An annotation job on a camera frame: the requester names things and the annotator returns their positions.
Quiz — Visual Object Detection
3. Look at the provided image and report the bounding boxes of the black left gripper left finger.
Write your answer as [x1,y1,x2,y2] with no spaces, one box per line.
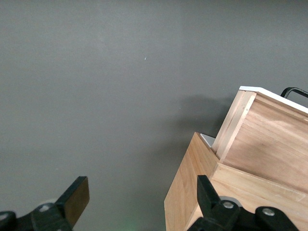
[0,176,90,231]

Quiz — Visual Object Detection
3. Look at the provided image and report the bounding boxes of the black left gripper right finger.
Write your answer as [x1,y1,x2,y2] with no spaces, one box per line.
[187,175,299,231]

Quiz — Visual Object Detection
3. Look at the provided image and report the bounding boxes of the wooden drawer with white front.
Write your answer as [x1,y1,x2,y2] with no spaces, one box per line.
[213,86,308,194]

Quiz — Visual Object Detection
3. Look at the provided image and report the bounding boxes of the black metal drawer handle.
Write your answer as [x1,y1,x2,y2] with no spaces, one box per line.
[281,87,308,100]

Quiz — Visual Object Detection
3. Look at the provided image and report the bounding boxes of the light wooden drawer cabinet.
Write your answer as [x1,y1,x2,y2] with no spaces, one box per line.
[164,131,308,231]

